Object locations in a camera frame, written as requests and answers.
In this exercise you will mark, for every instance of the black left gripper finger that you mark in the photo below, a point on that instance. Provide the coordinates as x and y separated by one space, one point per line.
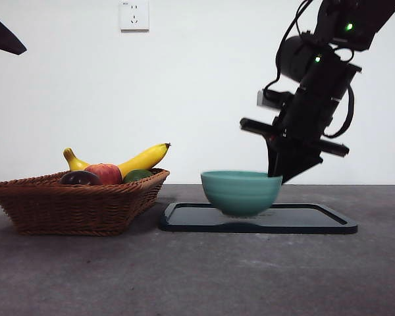
1 37

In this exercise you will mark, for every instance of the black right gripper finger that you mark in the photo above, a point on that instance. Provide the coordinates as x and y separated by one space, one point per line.
271 154
296 163

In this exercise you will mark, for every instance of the teal ceramic bowl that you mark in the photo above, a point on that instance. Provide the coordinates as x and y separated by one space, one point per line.
240 197

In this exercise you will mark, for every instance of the dark purple plum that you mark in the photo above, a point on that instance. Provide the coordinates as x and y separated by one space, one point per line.
80 178

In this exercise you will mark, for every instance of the dark rectangular tray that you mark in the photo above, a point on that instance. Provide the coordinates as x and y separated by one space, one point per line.
299 224

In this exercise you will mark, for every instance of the yellow banana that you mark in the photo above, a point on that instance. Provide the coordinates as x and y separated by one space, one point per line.
145 159

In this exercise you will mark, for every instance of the green avocado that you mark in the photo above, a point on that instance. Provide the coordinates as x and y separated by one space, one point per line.
136 175

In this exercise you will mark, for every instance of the red yellow apple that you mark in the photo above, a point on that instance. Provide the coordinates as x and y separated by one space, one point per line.
107 172

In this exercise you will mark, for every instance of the brown wicker basket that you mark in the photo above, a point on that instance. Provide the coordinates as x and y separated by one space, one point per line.
69 210

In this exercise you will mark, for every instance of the pale grey camera box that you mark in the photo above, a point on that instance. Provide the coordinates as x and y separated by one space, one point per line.
261 100

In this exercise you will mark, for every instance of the white wall socket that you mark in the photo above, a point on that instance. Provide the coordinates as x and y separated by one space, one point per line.
135 19

